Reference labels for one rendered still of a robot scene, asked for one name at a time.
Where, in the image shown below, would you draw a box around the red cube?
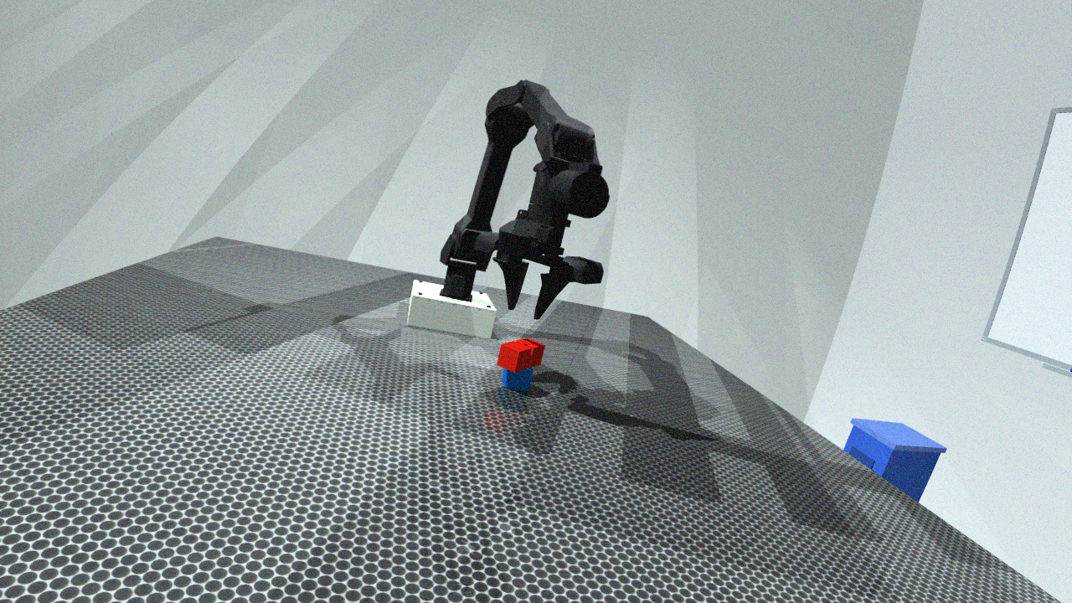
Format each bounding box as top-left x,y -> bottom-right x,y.
497,341 -> 531,373
516,338 -> 545,368

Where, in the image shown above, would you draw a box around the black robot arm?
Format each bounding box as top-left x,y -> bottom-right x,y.
440,80 -> 610,302

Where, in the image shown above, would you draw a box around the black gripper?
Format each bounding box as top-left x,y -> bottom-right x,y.
474,204 -> 604,320

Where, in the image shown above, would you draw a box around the blue cube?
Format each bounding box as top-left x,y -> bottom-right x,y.
502,368 -> 533,391

